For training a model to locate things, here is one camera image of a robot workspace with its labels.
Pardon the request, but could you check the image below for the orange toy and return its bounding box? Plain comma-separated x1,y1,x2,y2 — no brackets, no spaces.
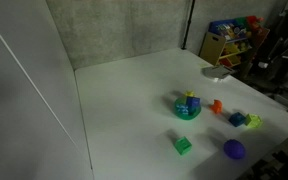
209,98,224,115

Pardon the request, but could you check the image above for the green bowl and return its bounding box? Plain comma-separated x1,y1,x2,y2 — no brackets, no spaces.
173,95,203,121

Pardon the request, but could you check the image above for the wooden toy shelf with bins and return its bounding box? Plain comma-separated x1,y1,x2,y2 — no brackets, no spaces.
198,15,271,70

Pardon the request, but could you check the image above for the dark blue toy block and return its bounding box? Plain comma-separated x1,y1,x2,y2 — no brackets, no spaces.
228,111,246,128

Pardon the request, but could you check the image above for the lime green toy block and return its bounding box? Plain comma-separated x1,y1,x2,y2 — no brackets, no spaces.
243,113,263,129

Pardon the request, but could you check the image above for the grey flat object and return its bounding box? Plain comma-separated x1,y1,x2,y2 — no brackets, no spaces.
201,64,234,81

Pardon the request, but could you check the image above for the black vertical pole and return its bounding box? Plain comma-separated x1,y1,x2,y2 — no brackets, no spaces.
181,0,197,51

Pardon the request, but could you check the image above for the purple ball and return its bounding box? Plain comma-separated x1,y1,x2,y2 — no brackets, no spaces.
223,138,247,160

